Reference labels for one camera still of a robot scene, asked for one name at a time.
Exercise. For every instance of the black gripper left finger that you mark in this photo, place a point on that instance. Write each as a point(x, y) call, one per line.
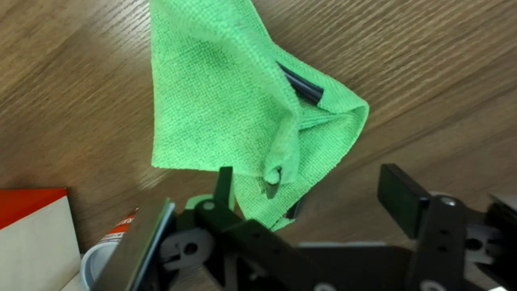
point(258, 242)

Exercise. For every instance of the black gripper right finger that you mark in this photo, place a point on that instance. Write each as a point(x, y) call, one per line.
point(441, 236)

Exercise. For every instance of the green microfibre towel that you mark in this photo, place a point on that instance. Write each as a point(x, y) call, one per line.
point(214, 97)

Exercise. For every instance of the black plastic tube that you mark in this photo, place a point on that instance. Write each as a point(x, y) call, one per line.
point(302, 87)

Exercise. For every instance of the red front wooden drawer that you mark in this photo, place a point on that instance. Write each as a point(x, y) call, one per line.
point(32, 242)

